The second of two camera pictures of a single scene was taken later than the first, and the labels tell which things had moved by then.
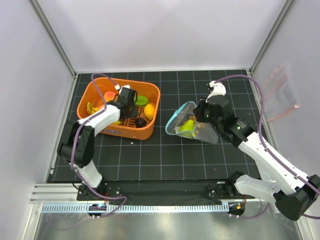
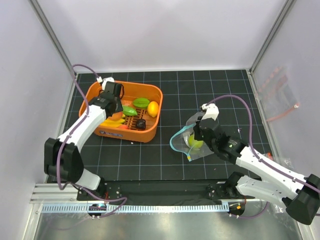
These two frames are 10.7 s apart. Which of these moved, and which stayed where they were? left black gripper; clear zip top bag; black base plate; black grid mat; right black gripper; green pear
Moved: left black gripper; right black gripper; green pear; clear zip top bag
Stayed: black grid mat; black base plate
